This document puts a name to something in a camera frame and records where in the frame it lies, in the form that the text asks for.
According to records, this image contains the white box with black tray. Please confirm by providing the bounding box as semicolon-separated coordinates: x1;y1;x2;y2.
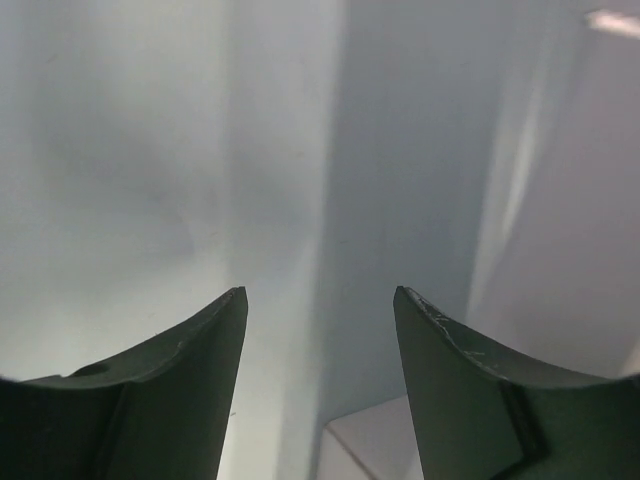
316;396;424;480

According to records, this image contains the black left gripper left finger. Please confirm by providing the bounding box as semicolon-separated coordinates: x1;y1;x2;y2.
1;287;248;480

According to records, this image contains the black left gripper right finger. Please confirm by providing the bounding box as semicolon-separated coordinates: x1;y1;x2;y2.
393;286;639;480

